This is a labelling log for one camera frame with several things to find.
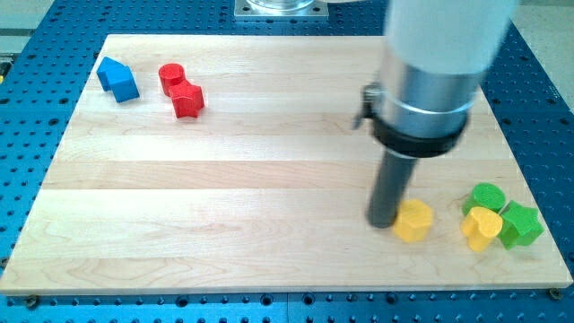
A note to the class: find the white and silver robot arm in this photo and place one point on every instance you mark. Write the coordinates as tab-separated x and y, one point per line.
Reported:
435	54

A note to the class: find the wooden board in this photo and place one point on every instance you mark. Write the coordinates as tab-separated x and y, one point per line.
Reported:
266	191

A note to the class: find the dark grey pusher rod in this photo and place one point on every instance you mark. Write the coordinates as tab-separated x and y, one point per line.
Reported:
393	176

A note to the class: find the red star block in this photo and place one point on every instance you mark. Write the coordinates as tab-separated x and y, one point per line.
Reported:
187	99

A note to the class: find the yellow hexagon block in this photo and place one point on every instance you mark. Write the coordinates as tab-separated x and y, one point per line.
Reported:
413	221

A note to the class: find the red cylinder block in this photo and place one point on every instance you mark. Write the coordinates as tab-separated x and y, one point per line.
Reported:
171	74

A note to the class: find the blue wooden block front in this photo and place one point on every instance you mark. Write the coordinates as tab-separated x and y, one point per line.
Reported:
122	83

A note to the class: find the blue wooden block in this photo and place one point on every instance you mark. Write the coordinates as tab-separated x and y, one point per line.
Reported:
122	83
107	64

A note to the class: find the yellow heart block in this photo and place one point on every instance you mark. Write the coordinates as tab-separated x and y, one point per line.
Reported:
480	227

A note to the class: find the green cylinder block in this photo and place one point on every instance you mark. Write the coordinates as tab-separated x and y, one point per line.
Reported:
485	195

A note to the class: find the blue wooden block back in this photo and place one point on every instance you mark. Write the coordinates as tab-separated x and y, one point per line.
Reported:
107	64

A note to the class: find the green star block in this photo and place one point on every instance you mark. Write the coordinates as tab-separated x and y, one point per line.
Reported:
521	226

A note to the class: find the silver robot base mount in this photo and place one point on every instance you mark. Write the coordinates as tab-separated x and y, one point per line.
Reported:
275	9

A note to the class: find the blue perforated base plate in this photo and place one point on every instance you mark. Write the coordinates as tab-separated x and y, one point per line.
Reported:
53	45

